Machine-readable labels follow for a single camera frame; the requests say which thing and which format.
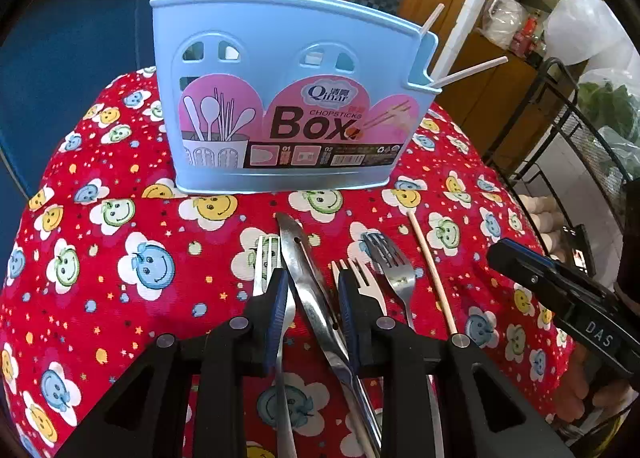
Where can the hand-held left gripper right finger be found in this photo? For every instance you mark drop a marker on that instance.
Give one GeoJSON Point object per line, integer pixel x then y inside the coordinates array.
{"type": "Point", "coordinates": [347, 308]}

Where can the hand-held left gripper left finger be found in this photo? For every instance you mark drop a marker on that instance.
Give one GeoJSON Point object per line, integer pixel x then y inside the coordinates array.
{"type": "Point", "coordinates": [277, 308]}

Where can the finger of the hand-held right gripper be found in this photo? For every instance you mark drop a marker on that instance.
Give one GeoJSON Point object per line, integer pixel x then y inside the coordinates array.
{"type": "Point", "coordinates": [535, 258]}
{"type": "Point", "coordinates": [515, 270]}

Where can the steel fork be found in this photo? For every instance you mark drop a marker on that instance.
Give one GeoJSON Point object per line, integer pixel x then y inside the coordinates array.
{"type": "Point", "coordinates": [265, 288]}
{"type": "Point", "coordinates": [397, 278]}
{"type": "Point", "coordinates": [370, 295]}

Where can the steel tongs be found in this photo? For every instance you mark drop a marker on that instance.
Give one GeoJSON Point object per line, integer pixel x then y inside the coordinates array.
{"type": "Point", "coordinates": [305, 278]}

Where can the light blue utensil holder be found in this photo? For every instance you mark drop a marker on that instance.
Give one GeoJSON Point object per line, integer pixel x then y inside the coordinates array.
{"type": "Point", "coordinates": [300, 103]}

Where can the person's right hand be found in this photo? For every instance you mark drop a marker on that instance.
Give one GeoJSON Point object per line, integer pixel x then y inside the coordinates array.
{"type": "Point", "coordinates": [580, 388]}

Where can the tray of eggs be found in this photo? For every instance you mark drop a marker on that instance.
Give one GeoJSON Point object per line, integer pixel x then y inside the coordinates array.
{"type": "Point", "coordinates": [542, 218]}

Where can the green leafy vegetables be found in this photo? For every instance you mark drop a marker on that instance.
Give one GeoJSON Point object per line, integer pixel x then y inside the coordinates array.
{"type": "Point", "coordinates": [610, 113]}

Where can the wooden shelf unit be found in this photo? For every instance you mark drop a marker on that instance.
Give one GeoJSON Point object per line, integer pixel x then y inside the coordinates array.
{"type": "Point", "coordinates": [480, 88]}

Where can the red smiley flower tablecloth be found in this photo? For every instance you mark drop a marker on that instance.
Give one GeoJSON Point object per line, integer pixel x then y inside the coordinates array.
{"type": "Point", "coordinates": [125, 188]}

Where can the red bottles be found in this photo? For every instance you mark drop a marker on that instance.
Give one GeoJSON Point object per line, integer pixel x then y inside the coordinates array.
{"type": "Point", "coordinates": [527, 35]}

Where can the white plastic bags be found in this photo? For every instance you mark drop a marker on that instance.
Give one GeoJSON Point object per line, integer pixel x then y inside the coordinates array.
{"type": "Point", "coordinates": [585, 23]}

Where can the clear plastic bag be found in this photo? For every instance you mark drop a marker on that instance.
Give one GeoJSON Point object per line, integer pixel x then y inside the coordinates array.
{"type": "Point", "coordinates": [505, 15]}

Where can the blue kitchen base cabinets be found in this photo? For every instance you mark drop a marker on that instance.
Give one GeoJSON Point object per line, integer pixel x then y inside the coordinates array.
{"type": "Point", "coordinates": [75, 63]}

